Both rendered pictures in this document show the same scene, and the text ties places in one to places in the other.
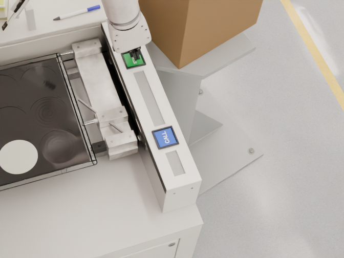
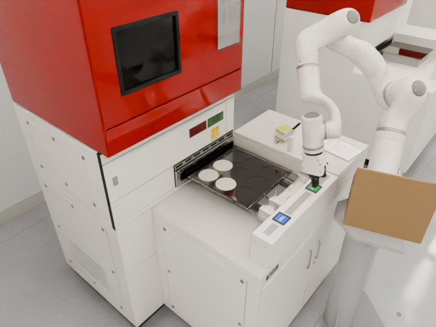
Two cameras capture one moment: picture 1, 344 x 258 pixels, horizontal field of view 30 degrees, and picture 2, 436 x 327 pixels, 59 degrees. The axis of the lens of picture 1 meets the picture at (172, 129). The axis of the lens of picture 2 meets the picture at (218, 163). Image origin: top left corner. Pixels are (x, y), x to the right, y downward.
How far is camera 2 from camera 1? 1.02 m
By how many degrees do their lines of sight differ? 50
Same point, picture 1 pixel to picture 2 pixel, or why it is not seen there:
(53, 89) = (270, 178)
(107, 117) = (275, 200)
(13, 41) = (276, 150)
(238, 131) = not seen: outside the picture
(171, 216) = (251, 262)
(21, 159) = (225, 185)
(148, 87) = (304, 200)
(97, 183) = (242, 224)
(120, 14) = (305, 139)
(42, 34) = (290, 156)
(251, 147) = not seen: outside the picture
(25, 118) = (246, 177)
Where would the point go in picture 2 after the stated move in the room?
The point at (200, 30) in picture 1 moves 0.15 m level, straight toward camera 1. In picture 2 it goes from (364, 204) to (334, 212)
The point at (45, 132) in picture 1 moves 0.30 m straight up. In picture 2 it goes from (246, 185) to (249, 130)
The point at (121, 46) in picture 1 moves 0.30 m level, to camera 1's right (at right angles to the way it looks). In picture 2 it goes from (304, 167) to (348, 211)
